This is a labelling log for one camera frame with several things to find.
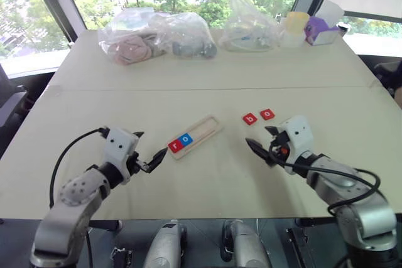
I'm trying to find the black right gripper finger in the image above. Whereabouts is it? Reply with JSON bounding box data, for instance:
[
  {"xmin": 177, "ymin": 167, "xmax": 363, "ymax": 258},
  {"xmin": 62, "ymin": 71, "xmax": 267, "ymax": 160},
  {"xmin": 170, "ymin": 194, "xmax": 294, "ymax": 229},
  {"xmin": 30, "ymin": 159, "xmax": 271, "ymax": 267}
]
[
  {"xmin": 264, "ymin": 126, "xmax": 281, "ymax": 139},
  {"xmin": 245, "ymin": 137, "xmax": 273, "ymax": 166}
]

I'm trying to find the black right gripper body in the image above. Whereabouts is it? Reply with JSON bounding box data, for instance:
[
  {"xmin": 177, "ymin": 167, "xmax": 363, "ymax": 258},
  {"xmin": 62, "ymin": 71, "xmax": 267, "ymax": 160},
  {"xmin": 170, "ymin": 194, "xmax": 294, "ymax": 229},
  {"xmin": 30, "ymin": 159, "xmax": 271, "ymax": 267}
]
[{"xmin": 268, "ymin": 129, "xmax": 290, "ymax": 168}]

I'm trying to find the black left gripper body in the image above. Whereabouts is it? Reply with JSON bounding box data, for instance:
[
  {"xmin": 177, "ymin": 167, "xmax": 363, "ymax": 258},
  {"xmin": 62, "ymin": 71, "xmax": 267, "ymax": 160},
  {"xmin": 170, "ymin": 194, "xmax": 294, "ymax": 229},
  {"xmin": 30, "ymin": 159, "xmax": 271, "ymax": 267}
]
[{"xmin": 127, "ymin": 151, "xmax": 152, "ymax": 176}]

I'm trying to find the red letter tile o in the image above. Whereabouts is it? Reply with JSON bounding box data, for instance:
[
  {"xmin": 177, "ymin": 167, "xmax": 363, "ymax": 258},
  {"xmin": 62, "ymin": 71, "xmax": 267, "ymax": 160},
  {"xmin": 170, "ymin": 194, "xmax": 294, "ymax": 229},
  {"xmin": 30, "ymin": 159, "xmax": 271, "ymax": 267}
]
[{"xmin": 259, "ymin": 108, "xmax": 276, "ymax": 121}]

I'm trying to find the wooden letter tray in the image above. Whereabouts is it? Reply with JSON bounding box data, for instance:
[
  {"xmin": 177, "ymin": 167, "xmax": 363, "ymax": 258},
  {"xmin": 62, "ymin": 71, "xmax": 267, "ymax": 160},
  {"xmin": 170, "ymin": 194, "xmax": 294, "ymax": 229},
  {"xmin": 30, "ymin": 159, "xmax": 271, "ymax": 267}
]
[{"xmin": 166, "ymin": 115, "xmax": 224, "ymax": 161}]

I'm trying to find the red letter tile r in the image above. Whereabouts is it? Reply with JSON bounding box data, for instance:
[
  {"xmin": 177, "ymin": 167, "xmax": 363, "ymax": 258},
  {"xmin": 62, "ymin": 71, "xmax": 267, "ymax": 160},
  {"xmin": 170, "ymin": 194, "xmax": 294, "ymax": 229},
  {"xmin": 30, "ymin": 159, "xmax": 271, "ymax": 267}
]
[{"xmin": 168, "ymin": 140, "xmax": 185, "ymax": 153}]

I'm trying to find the blue letter tile o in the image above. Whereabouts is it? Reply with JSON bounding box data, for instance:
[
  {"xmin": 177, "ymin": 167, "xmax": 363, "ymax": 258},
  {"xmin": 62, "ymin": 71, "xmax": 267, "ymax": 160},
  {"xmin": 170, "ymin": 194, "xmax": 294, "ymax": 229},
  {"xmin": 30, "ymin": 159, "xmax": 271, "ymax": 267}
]
[{"xmin": 178, "ymin": 134, "xmax": 194, "ymax": 148}]

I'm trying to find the silver rounded robot leg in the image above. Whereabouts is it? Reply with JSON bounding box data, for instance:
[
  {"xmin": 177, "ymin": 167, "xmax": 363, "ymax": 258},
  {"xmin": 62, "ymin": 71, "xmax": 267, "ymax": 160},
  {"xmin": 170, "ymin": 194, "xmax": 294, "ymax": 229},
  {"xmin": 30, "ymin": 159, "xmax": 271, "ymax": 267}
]
[
  {"xmin": 143, "ymin": 220, "xmax": 188, "ymax": 268},
  {"xmin": 221, "ymin": 219, "xmax": 273, "ymax": 268}
]

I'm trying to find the pink cloth in bag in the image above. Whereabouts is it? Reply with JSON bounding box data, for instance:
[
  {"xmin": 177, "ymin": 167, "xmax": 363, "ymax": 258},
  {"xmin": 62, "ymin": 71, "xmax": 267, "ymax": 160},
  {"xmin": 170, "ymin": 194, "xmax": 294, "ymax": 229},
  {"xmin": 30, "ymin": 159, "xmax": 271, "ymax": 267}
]
[{"xmin": 108, "ymin": 35, "xmax": 151, "ymax": 65}]

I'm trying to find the tall clear plastic bag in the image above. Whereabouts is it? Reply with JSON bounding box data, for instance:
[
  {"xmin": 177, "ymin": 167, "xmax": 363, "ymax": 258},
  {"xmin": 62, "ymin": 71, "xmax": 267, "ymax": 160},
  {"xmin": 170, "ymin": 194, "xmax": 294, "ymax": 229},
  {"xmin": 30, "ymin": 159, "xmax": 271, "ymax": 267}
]
[{"xmin": 219, "ymin": 0, "xmax": 282, "ymax": 53}]

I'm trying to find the purple tissue box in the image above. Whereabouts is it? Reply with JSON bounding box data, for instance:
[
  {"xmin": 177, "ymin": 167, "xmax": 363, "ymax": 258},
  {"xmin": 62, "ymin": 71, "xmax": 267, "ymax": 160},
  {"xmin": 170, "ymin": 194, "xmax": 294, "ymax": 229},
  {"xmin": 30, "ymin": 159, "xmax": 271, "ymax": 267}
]
[{"xmin": 303, "ymin": 16, "xmax": 342, "ymax": 46}]

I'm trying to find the large clear plastic bag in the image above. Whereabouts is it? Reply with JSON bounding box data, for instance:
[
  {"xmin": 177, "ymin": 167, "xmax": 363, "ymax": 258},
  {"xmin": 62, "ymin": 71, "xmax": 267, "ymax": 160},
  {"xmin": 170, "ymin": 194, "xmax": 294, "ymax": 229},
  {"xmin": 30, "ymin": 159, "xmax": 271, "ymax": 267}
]
[{"xmin": 97, "ymin": 7, "xmax": 218, "ymax": 67}]

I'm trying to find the yellow plastic cup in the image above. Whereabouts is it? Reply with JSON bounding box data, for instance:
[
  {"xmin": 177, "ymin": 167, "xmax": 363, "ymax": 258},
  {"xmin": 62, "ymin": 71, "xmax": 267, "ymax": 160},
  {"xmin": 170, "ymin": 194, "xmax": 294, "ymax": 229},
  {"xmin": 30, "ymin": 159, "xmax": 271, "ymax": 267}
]
[{"xmin": 286, "ymin": 11, "xmax": 311, "ymax": 34}]

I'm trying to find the black office chair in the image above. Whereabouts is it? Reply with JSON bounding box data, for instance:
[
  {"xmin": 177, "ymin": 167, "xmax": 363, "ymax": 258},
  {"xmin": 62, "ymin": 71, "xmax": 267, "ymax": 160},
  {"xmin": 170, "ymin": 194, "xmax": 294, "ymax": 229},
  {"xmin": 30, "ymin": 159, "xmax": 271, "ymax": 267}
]
[
  {"xmin": 373, "ymin": 60, "xmax": 402, "ymax": 101},
  {"xmin": 0, "ymin": 67, "xmax": 30, "ymax": 128}
]

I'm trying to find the white tissue sheet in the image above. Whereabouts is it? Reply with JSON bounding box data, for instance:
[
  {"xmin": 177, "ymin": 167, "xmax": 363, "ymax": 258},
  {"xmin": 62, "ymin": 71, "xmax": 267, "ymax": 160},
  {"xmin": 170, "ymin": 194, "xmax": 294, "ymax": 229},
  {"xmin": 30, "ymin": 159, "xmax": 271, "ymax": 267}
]
[{"xmin": 315, "ymin": 0, "xmax": 345, "ymax": 27}]

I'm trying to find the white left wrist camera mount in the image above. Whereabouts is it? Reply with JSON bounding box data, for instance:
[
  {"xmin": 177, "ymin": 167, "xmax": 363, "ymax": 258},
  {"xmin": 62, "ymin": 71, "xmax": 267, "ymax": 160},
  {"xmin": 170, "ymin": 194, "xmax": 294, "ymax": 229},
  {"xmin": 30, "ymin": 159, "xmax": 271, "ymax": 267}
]
[{"xmin": 102, "ymin": 127, "xmax": 141, "ymax": 186}]

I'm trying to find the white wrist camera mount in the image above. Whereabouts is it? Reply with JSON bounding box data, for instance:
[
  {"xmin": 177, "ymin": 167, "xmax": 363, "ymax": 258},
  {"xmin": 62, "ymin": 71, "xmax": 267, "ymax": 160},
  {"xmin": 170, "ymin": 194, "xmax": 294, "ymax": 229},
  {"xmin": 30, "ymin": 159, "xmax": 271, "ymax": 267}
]
[
  {"xmin": 102, "ymin": 127, "xmax": 141, "ymax": 186},
  {"xmin": 278, "ymin": 115, "xmax": 315, "ymax": 174}
]

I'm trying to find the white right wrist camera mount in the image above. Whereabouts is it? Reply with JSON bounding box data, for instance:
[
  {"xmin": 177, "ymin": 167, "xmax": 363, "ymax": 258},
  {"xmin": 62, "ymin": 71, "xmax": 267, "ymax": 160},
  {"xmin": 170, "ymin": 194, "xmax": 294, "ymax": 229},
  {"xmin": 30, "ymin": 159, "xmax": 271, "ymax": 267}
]
[{"xmin": 278, "ymin": 115, "xmax": 315, "ymax": 174}]

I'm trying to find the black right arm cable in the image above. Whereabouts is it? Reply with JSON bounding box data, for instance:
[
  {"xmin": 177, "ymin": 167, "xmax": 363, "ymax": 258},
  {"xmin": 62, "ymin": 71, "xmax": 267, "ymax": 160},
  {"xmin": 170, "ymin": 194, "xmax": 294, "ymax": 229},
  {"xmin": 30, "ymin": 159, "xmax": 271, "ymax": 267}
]
[{"xmin": 268, "ymin": 144, "xmax": 381, "ymax": 217}]

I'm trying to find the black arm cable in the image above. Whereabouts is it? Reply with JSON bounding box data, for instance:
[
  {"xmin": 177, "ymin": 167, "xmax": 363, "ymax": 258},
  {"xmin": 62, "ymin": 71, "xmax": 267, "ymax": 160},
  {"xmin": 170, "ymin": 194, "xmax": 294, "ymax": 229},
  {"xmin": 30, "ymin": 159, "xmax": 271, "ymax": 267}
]
[
  {"xmin": 49, "ymin": 127, "xmax": 109, "ymax": 268},
  {"xmin": 268, "ymin": 144, "xmax": 381, "ymax": 217}
]

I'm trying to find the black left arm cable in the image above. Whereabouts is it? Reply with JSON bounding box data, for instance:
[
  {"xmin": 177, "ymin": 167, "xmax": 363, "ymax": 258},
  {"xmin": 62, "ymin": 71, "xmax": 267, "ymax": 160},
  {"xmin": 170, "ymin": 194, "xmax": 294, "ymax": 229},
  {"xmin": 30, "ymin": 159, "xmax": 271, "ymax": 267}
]
[{"xmin": 49, "ymin": 127, "xmax": 109, "ymax": 268}]

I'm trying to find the small black bracket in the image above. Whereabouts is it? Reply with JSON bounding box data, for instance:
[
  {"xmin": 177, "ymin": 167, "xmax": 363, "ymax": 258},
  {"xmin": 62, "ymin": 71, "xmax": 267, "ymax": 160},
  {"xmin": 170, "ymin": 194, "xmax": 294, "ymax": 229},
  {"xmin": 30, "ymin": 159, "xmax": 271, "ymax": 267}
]
[{"xmin": 111, "ymin": 247, "xmax": 133, "ymax": 268}]

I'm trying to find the black metal frame piece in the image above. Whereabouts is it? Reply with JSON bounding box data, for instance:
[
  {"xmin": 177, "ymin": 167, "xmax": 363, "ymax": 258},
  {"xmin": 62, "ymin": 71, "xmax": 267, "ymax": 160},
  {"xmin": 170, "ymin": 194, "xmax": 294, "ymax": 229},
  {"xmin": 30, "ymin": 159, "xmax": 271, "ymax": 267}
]
[{"xmin": 285, "ymin": 227, "xmax": 315, "ymax": 268}]

